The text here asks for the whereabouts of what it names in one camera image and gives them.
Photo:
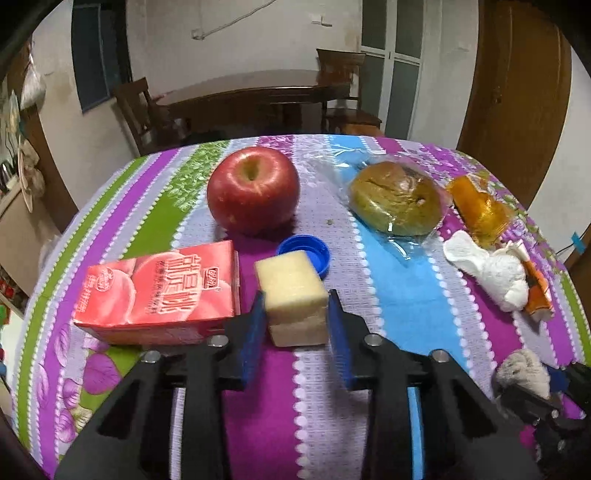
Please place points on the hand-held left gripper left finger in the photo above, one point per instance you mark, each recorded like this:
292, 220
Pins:
251, 344

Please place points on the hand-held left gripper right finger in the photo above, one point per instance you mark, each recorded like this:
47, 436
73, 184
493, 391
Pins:
340, 344

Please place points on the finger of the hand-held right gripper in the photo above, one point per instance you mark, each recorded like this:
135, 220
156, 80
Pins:
526, 406
579, 378

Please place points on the beige fluffy toy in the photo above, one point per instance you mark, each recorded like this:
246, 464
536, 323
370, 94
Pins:
524, 371

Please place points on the pale yellow foam block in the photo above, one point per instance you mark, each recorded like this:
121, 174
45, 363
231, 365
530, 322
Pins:
291, 295

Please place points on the striped floral tablecloth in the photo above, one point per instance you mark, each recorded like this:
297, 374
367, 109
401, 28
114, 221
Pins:
397, 295

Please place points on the blue bottle cap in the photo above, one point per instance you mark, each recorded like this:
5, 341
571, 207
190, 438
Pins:
314, 247

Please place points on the red juice carton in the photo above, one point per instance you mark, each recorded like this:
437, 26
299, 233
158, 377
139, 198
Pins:
157, 290

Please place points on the white plush rabbit toy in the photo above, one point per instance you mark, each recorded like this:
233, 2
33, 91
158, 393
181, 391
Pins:
498, 274

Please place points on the blue tape piece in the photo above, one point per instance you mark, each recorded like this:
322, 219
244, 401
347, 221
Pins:
578, 242

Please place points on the red apple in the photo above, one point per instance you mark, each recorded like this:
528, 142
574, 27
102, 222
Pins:
251, 189

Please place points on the bread in clear bag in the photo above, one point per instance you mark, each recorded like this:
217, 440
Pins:
395, 198

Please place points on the orange plastic wrapper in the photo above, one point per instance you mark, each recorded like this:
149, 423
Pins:
482, 212

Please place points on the wooden dining table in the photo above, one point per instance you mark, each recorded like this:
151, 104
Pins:
249, 99

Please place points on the wooden chair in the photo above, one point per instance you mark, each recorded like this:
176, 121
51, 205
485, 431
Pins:
141, 115
344, 92

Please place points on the beige hanging object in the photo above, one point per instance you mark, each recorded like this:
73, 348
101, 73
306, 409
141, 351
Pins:
31, 175

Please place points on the frosted glass door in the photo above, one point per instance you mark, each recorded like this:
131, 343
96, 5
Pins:
392, 69

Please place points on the brown wooden door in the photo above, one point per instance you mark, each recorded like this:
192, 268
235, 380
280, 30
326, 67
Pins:
512, 92

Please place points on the white plastic bag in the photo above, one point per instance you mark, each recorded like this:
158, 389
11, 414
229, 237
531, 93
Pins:
33, 83

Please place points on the white wall switch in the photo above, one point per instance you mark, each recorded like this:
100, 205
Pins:
320, 19

